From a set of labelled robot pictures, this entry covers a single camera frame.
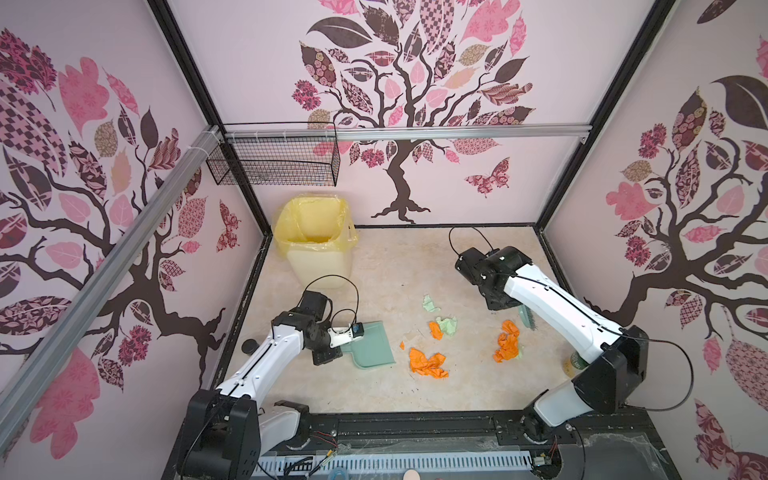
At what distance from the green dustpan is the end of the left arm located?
4.5 inches

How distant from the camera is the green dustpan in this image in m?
0.85

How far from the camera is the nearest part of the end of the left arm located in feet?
2.43
